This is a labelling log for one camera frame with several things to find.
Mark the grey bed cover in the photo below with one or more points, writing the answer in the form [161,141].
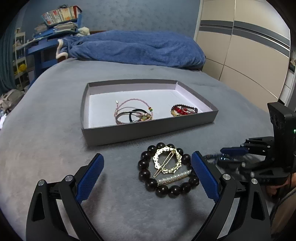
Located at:
[42,139]

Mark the beige wardrobe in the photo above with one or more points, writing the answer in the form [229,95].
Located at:
[247,47]

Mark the white shelf rack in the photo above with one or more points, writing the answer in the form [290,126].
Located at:
[19,59]

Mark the blue fleece blanket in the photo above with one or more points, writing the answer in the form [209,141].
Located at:
[167,49]

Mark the row of books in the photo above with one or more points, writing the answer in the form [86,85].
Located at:
[61,15]

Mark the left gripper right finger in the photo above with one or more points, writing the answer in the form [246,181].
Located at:
[207,174]

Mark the gold round hair clip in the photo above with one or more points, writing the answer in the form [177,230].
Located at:
[172,153]

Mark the grey bag on floor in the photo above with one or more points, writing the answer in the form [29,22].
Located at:
[10,99]

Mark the teal curtain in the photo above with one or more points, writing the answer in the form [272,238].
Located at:
[7,73]

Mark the grey cardboard tray box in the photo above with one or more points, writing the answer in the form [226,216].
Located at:
[122,110]

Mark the blue desk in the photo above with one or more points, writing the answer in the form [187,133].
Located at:
[42,50]

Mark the right hand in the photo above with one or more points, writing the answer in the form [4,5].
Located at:
[287,186]

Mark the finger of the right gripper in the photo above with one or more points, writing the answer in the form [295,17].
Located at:
[234,151]
[235,165]

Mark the white plush toy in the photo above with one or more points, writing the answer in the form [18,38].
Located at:
[83,31]

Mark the pearl hair barrette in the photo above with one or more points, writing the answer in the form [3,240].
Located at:
[174,178]

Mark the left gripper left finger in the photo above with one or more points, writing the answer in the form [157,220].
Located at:
[87,176]

